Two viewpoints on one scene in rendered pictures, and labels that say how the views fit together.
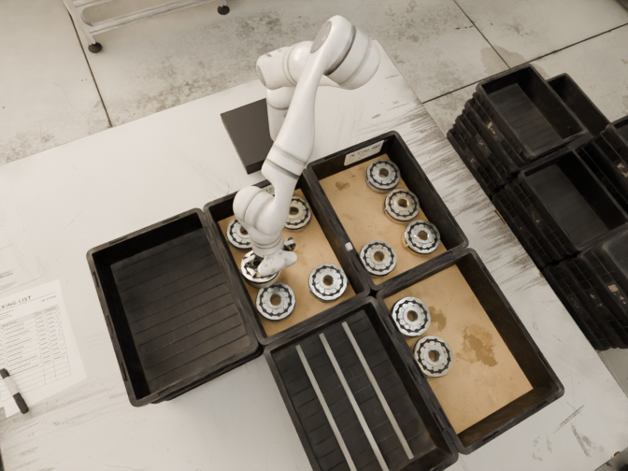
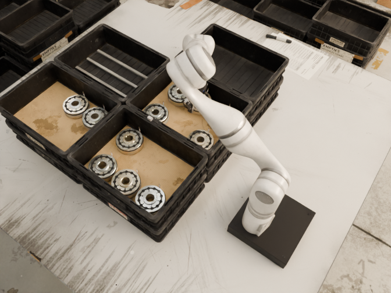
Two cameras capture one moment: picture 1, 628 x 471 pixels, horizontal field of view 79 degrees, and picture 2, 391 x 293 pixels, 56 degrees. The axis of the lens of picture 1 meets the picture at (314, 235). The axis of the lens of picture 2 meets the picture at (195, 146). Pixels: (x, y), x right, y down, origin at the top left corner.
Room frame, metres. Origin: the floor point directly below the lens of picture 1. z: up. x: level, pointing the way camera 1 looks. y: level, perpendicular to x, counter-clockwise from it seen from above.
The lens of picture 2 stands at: (1.17, -0.23, 1.99)
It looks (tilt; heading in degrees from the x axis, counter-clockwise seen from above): 56 degrees down; 159
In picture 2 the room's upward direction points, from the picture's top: 1 degrees clockwise
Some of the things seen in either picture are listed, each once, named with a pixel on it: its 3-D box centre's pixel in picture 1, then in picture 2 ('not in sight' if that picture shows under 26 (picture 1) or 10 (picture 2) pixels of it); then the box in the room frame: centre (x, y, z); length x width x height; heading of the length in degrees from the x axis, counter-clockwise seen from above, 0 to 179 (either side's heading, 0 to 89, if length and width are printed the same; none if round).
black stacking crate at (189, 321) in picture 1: (177, 303); (230, 70); (0.14, 0.32, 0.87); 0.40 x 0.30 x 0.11; 34
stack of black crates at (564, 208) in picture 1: (549, 213); not in sight; (0.88, -1.05, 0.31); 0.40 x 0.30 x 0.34; 35
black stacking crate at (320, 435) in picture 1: (353, 400); (114, 70); (-0.02, -0.16, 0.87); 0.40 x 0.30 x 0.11; 34
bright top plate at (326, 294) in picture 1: (327, 280); (155, 113); (0.26, -0.06, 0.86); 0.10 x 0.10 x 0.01
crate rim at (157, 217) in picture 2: (384, 205); (138, 158); (0.48, -0.18, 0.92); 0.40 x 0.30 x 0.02; 34
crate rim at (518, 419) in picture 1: (465, 342); (58, 105); (0.15, -0.40, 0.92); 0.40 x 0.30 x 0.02; 34
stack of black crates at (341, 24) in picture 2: not in sight; (339, 47); (-0.28, 1.32, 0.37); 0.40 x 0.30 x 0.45; 35
